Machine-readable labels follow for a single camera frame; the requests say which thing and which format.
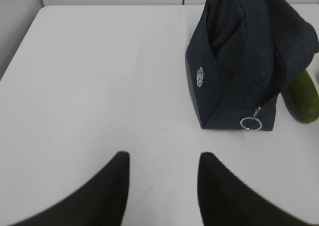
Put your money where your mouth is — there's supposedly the dark blue lunch bag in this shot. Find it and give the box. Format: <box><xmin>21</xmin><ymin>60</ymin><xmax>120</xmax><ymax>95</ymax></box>
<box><xmin>186</xmin><ymin>0</ymin><xmax>319</xmax><ymax>131</ymax></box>

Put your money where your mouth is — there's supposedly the green cucumber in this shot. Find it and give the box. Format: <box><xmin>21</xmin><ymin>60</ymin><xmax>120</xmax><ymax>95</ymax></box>
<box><xmin>285</xmin><ymin>70</ymin><xmax>319</xmax><ymax>123</ymax></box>

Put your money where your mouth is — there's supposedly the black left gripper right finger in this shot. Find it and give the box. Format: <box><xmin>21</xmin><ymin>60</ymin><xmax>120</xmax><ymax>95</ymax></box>
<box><xmin>198</xmin><ymin>152</ymin><xmax>319</xmax><ymax>226</ymax></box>

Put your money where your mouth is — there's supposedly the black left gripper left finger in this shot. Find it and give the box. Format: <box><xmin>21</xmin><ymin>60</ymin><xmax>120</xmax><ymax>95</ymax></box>
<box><xmin>0</xmin><ymin>151</ymin><xmax>131</xmax><ymax>226</ymax></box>

